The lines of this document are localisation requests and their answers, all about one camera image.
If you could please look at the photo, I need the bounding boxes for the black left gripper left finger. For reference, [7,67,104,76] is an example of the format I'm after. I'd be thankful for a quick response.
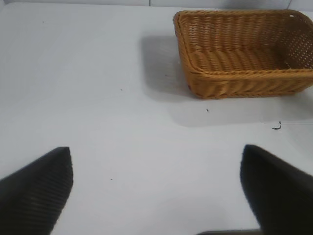
[0,146,74,235]

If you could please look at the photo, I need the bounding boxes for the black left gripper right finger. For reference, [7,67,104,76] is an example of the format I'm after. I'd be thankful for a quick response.
[239,144,313,235]

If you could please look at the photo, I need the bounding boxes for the brown woven wicker basket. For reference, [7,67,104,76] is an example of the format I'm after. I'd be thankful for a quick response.
[173,9,313,100]

